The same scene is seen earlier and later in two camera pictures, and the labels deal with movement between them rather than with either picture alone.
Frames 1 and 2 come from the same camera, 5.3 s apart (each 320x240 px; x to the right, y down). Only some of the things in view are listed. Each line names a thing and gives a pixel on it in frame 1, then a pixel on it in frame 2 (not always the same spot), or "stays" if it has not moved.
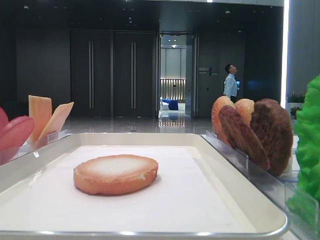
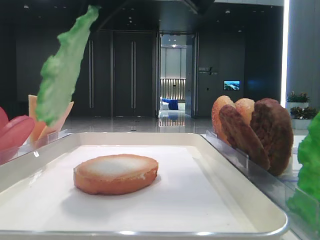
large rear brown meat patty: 272,122 stays
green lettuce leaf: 304,204 to 59,71
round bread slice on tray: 111,174 stays
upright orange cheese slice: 40,109 stays
